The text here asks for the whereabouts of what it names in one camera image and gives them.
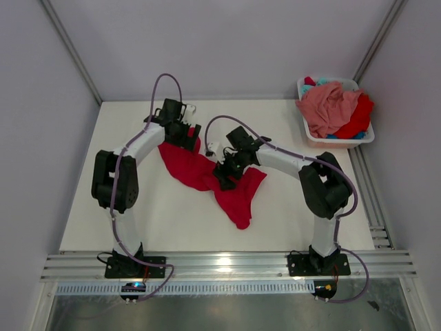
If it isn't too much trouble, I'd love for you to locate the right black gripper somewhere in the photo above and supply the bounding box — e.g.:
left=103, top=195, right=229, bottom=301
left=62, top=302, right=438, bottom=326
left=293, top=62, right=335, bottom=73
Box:
left=212, top=148, right=248, bottom=191

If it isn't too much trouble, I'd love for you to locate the crimson red t shirt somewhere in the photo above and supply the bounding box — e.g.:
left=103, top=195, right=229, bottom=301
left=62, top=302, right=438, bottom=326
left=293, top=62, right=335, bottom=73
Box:
left=158, top=139, right=267, bottom=230

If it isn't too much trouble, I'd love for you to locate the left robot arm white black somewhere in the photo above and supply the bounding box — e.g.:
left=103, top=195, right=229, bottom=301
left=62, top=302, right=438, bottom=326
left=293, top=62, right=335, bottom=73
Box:
left=91, top=99, right=201, bottom=277

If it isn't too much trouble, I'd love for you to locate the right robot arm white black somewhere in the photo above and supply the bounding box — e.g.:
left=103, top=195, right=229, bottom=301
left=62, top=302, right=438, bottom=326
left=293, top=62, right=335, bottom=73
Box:
left=205, top=126, right=355, bottom=277

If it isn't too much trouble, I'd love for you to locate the salmon pink t shirt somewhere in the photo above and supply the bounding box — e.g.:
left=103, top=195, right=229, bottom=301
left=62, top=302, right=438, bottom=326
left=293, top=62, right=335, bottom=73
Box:
left=296, top=81, right=363, bottom=139

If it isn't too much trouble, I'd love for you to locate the left controller board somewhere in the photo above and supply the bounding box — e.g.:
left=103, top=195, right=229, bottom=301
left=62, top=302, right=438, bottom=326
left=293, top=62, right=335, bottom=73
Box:
left=120, top=281, right=146, bottom=301

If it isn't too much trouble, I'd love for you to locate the controller board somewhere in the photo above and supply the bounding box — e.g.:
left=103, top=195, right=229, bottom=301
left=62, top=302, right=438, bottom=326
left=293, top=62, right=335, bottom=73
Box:
left=313, top=281, right=338, bottom=299
left=120, top=281, right=146, bottom=301

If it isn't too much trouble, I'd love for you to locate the bright red t shirt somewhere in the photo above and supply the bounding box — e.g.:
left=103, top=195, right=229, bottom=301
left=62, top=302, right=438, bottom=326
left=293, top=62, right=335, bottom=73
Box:
left=302, top=76, right=375, bottom=140

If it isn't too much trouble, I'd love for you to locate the right controller board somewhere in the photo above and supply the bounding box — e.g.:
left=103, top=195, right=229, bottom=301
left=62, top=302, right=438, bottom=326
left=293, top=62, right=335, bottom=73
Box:
left=313, top=281, right=338, bottom=299

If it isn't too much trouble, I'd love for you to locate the white plastic laundry basket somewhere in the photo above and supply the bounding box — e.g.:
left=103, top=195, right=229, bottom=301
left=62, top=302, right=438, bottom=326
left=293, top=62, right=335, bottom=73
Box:
left=302, top=77, right=375, bottom=149

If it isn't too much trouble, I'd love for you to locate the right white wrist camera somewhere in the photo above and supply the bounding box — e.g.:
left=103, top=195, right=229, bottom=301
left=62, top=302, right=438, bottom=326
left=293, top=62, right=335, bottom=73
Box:
left=205, top=141, right=222, bottom=158

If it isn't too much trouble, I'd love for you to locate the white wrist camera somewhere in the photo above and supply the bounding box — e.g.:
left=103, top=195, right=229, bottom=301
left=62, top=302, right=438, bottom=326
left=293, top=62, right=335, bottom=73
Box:
left=182, top=104, right=196, bottom=125
left=205, top=141, right=222, bottom=158

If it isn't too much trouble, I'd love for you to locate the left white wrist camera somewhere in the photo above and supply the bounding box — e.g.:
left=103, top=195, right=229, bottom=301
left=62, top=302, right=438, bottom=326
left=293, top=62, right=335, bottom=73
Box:
left=182, top=104, right=196, bottom=125

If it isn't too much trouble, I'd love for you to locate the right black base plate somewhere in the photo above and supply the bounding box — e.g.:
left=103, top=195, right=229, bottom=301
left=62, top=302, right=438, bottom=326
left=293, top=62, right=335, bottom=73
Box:
left=287, top=250, right=351, bottom=277

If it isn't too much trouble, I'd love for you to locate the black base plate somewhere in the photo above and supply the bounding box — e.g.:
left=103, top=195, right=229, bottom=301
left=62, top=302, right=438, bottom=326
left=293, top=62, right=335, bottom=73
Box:
left=287, top=250, right=351, bottom=277
left=104, top=255, right=166, bottom=279

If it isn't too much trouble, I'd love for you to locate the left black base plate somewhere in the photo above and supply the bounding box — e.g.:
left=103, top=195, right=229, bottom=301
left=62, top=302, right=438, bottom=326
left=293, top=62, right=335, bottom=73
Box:
left=104, top=255, right=166, bottom=279

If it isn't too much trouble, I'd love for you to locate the aluminium side rail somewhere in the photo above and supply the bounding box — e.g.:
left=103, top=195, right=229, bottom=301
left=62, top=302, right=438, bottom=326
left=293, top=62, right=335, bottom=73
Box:
left=348, top=146, right=395, bottom=250

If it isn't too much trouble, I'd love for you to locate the left corner aluminium post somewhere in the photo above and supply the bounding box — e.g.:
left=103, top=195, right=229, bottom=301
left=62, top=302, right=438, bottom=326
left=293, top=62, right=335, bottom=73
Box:
left=37, top=0, right=103, bottom=106

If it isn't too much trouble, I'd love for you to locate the corner aluminium post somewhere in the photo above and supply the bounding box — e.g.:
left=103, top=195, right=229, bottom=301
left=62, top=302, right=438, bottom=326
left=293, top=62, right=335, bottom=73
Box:
left=37, top=0, right=103, bottom=106
left=353, top=0, right=409, bottom=83

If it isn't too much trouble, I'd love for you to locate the grey slotted cable duct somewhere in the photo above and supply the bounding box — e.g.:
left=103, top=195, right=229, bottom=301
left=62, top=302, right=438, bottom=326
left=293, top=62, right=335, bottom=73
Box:
left=55, top=280, right=314, bottom=296

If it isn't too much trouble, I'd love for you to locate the aluminium front rail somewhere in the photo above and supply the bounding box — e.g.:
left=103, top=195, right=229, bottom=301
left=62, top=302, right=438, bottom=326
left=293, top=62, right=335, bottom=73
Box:
left=40, top=250, right=417, bottom=282

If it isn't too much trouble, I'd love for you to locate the right corner aluminium post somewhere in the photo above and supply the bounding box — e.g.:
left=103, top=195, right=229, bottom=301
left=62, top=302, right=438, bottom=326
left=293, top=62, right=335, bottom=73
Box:
left=353, top=0, right=409, bottom=83

